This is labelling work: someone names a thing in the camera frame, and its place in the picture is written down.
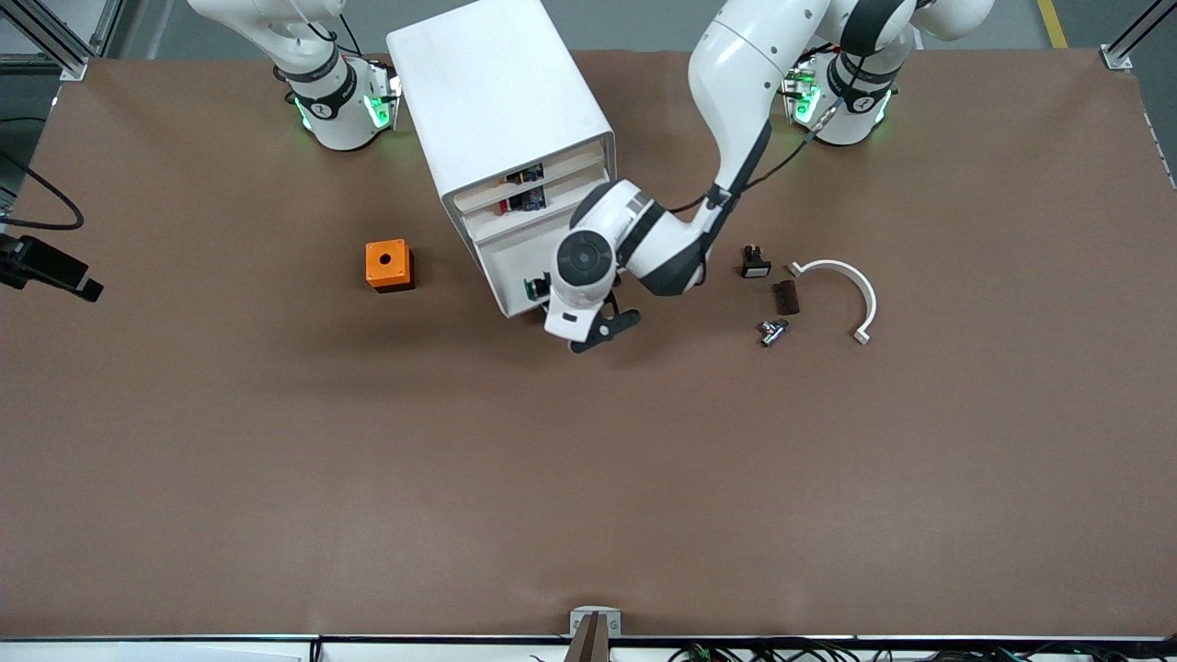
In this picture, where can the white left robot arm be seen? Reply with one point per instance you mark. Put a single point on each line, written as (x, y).
(736, 74)

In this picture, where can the aluminium frame profile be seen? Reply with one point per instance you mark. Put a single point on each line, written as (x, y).
(69, 55)
(1117, 55)

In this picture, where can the white drawer with red button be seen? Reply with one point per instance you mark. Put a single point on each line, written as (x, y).
(542, 221)

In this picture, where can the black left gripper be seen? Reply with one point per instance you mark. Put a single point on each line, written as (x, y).
(542, 286)

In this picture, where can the orange button box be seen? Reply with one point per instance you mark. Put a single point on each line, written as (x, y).
(386, 262)

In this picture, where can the green push button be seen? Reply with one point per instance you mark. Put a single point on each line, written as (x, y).
(531, 289)

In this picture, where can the white drawer with black part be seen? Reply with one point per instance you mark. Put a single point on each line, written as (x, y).
(575, 165)

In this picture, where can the white drawer cabinet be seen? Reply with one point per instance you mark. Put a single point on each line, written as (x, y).
(487, 83)

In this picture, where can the brown camera post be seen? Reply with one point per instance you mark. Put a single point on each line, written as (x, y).
(588, 644)

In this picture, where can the white curved bracket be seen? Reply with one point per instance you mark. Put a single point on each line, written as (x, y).
(869, 299)

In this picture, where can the black white push button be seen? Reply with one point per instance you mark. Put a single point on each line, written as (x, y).
(756, 268)

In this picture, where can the black yellow electrical part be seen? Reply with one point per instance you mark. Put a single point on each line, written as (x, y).
(526, 173)

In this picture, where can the brown plastic block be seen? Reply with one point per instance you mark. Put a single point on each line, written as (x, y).
(788, 299)

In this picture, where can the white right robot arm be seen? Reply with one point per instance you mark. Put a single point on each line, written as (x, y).
(336, 110)

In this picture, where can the large white drawer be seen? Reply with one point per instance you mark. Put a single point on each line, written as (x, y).
(515, 267)

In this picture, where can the silver metal part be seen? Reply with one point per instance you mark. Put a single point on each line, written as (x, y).
(772, 333)

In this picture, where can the red blue button part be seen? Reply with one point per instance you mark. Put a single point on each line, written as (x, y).
(519, 202)

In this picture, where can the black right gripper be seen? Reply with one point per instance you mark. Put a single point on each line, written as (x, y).
(49, 265)

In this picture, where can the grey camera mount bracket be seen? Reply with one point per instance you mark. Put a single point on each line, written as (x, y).
(613, 625)

